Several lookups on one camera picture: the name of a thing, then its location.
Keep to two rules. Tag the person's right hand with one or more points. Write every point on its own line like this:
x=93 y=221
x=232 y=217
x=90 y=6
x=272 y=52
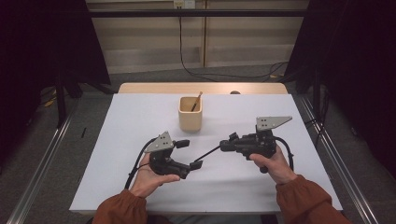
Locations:
x=278 y=169

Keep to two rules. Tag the person's left hand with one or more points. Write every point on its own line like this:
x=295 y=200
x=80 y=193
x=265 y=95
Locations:
x=146 y=182

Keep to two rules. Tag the aluminium floor rail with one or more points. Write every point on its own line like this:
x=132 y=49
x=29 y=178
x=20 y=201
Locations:
x=358 y=199
x=40 y=168

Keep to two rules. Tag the black horizontal frame bar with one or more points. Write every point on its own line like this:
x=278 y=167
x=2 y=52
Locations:
x=186 y=13

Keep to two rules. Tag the white wall socket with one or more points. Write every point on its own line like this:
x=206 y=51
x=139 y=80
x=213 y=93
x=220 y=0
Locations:
x=184 y=3

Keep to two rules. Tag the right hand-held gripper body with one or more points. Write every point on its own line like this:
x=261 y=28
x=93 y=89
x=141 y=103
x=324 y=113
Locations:
x=267 y=123

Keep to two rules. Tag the black metal stand post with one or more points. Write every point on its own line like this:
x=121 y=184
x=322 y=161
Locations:
x=316 y=93
x=61 y=102

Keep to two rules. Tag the beige square pen cup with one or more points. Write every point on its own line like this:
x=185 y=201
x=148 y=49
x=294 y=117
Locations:
x=190 y=121

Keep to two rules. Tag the white table sheet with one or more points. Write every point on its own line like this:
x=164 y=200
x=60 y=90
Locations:
x=218 y=193

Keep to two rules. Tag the black flat-head brush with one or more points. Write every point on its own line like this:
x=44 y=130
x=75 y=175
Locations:
x=207 y=154

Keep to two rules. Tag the black curtain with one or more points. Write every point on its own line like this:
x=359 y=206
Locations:
x=37 y=46
x=358 y=62

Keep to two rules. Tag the small black stick on floor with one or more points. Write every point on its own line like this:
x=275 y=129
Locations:
x=83 y=132

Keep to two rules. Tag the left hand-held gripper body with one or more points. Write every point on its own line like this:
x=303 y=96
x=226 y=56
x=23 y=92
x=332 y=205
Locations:
x=162 y=143

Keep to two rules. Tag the black pencil with orange end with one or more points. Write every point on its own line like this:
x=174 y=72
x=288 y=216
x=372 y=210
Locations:
x=196 y=101

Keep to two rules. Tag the dark round table grommet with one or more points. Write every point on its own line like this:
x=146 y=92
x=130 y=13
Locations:
x=235 y=92

